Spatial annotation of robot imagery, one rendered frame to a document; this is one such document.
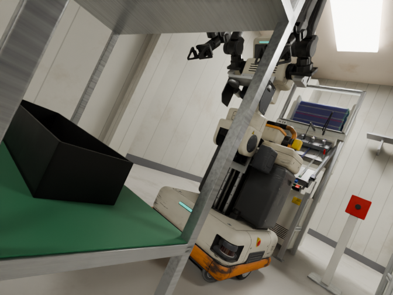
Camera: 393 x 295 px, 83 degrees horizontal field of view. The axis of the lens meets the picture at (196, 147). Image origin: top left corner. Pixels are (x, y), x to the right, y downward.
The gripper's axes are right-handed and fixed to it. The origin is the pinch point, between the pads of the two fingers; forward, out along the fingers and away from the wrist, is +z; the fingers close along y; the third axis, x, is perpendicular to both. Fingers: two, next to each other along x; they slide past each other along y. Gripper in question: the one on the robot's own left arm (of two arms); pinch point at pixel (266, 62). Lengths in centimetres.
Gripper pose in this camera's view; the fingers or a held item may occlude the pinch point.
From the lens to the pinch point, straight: 101.8
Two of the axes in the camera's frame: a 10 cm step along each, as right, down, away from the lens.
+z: -6.4, 6.7, -3.8
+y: 6.8, 2.6, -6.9
